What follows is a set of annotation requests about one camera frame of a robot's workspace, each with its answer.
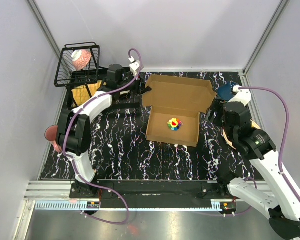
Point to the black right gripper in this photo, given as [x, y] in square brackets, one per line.
[216, 105]

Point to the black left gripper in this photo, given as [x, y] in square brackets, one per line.
[139, 89]

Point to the brown cardboard box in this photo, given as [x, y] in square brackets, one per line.
[176, 97]

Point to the colourful flower toy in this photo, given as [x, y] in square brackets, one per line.
[174, 124]

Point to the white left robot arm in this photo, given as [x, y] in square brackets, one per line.
[74, 128]

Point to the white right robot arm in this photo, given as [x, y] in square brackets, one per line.
[282, 208]

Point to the pink plate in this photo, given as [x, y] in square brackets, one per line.
[253, 124]

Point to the dark blue bowl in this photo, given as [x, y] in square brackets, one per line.
[225, 92]

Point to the yellow woven plate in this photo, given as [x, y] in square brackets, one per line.
[82, 94]

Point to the pink patterned bowl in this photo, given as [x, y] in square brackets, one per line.
[80, 58]

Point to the pink mug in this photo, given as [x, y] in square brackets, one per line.
[51, 136]

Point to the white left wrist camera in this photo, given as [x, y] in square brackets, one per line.
[134, 66]

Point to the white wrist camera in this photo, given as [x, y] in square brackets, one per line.
[241, 95]
[134, 66]

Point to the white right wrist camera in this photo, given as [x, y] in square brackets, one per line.
[241, 95]

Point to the black wire dish rack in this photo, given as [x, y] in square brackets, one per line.
[69, 78]

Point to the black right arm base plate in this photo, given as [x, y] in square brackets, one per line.
[222, 189]

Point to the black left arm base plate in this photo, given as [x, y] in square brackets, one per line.
[105, 188]

